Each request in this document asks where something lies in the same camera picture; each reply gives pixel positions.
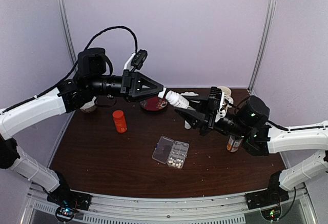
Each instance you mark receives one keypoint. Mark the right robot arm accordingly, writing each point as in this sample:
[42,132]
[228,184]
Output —
[260,137]

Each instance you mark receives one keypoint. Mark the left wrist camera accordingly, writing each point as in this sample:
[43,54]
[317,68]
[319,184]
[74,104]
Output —
[136,60]

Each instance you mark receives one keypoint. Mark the left aluminium frame post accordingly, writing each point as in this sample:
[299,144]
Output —
[68,37]

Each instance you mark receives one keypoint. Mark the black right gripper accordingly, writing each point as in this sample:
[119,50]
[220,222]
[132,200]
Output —
[205,125]

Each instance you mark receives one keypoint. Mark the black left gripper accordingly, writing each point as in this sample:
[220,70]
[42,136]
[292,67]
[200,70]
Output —
[132,82]

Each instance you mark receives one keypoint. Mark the white scalloped bowl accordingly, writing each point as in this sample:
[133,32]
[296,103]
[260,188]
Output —
[189,94]

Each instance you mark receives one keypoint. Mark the plain white ceramic bowl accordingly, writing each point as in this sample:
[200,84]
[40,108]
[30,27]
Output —
[88,107]

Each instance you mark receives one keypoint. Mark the small white pill bottle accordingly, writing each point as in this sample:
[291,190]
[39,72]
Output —
[177,100]

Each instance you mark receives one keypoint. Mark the aluminium frame post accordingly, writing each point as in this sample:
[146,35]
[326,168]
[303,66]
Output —
[269,17]
[68,37]

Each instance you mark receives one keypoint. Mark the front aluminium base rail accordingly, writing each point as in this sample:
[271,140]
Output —
[231,208]

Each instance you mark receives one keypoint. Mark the amber bottle grey cap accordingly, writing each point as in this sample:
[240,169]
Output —
[234,143]

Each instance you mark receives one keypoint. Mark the red floral plate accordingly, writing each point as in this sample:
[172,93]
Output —
[154,104]

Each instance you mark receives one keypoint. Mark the clear plastic pill organizer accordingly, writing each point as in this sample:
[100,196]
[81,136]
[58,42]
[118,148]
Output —
[164,147]

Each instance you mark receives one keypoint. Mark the right aluminium frame post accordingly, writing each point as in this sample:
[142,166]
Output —
[269,17]

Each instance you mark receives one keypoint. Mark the cream textured mug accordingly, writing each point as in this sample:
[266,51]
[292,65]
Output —
[227,93]

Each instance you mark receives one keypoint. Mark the white pills in organizer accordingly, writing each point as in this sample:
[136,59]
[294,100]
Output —
[177,159]

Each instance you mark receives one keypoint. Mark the orange pill bottle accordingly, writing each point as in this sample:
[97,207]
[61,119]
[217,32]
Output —
[120,121]

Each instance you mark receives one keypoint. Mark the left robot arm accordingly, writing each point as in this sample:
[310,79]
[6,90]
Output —
[89,82]

